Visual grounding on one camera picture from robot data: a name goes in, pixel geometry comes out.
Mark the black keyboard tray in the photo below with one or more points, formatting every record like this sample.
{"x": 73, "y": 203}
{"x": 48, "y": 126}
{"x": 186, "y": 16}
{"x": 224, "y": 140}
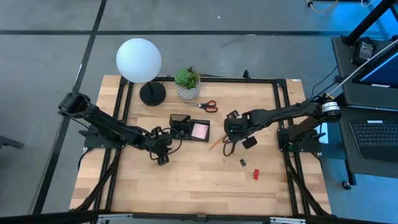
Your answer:
{"x": 343, "y": 130}

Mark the pink sticky note pad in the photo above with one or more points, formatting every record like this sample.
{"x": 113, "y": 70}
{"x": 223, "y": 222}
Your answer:
{"x": 199, "y": 130}

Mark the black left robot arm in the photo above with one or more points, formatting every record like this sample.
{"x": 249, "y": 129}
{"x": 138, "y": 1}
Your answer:
{"x": 102, "y": 123}

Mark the black crossbar with silver brackets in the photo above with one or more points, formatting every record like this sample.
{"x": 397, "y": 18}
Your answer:
{"x": 199, "y": 218}

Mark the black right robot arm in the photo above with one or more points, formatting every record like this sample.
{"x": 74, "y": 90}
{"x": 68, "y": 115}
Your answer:
{"x": 280, "y": 113}

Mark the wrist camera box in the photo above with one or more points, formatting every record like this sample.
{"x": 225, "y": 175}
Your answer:
{"x": 163, "y": 160}
{"x": 249, "y": 142}

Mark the white globe table lamp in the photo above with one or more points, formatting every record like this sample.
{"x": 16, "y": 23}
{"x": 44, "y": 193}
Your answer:
{"x": 138, "y": 60}

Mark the black stand pole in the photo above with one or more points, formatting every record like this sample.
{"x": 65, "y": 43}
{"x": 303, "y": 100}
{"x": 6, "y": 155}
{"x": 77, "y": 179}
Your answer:
{"x": 370, "y": 18}

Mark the grey furniture leg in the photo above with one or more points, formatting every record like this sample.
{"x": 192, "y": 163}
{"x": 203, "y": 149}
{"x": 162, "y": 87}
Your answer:
{"x": 9, "y": 142}

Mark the black table-level camera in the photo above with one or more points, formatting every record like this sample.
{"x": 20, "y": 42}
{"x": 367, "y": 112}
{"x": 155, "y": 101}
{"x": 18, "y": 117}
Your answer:
{"x": 246, "y": 74}

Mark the black aluminium table frame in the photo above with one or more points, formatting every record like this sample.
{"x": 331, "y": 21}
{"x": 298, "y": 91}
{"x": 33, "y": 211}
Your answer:
{"x": 224, "y": 80}

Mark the computer monitor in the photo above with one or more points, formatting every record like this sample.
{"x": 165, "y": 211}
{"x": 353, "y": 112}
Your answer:
{"x": 382, "y": 73}

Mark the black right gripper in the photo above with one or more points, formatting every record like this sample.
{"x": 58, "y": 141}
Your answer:
{"x": 237, "y": 126}

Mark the small red eraser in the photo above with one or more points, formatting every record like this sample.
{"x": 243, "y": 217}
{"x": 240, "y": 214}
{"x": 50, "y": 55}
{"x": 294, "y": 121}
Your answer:
{"x": 256, "y": 174}

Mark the black keyboard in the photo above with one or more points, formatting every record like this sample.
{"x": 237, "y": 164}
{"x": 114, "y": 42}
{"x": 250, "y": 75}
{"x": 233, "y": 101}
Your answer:
{"x": 373, "y": 137}

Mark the black caster wheel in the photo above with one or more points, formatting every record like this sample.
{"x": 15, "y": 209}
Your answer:
{"x": 346, "y": 185}

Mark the black mesh desk organizer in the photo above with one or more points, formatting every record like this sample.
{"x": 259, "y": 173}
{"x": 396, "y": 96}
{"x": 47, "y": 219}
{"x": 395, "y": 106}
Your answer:
{"x": 186, "y": 136}

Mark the black power adapter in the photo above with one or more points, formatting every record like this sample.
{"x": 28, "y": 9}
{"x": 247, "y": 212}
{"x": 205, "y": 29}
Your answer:
{"x": 365, "y": 51}

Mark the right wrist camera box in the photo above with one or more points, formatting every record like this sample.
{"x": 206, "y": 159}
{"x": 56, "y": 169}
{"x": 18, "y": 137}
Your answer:
{"x": 249, "y": 142}

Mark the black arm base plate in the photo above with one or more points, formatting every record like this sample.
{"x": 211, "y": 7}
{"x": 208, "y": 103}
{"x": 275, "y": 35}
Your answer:
{"x": 93, "y": 141}
{"x": 298, "y": 147}

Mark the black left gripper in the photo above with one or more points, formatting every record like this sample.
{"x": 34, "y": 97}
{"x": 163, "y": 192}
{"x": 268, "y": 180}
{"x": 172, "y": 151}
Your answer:
{"x": 161, "y": 141}

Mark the yellow pencil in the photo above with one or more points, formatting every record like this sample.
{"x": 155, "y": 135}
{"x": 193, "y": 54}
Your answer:
{"x": 214, "y": 145}

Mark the black binder clip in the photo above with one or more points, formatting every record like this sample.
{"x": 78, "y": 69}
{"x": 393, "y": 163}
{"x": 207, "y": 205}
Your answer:
{"x": 242, "y": 162}

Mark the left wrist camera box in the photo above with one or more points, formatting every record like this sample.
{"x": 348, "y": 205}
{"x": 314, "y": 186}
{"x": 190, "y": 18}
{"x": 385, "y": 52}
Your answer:
{"x": 163, "y": 160}

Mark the succulent in patterned pot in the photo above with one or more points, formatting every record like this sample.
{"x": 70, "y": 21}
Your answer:
{"x": 188, "y": 90}

